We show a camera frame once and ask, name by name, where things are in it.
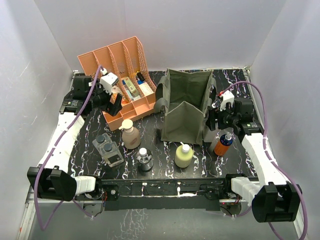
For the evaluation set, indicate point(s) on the small silver cap bottle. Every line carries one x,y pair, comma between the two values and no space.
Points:
144,159

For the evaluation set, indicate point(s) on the green white small box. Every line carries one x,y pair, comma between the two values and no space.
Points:
130,89

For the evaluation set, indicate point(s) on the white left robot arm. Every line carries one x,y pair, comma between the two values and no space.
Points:
50,179

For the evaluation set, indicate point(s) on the orange plastic file organizer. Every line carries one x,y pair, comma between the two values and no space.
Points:
124,59

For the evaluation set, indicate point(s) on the white rectangular bottle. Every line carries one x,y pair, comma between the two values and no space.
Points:
209,135

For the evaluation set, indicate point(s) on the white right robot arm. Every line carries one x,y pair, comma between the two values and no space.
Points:
274,198

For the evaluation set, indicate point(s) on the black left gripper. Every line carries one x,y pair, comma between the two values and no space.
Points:
112,108

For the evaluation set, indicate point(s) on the orange blue pump bottle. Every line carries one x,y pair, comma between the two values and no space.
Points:
223,144

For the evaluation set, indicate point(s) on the black front mounting rail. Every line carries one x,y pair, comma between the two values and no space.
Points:
156,194

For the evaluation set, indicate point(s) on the clear twin bottle pack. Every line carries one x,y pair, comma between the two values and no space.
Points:
108,149

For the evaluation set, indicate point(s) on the brown pump bottle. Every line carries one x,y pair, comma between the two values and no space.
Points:
130,135

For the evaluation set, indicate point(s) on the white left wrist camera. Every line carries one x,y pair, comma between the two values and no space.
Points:
108,80

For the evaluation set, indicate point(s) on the white blue box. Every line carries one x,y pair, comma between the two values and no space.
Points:
144,88

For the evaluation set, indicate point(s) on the green canvas bag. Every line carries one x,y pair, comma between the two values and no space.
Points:
185,99

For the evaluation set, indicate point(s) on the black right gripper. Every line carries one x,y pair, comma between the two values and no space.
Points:
213,115

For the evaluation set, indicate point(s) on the yellow round pump bottle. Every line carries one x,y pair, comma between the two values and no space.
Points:
183,155

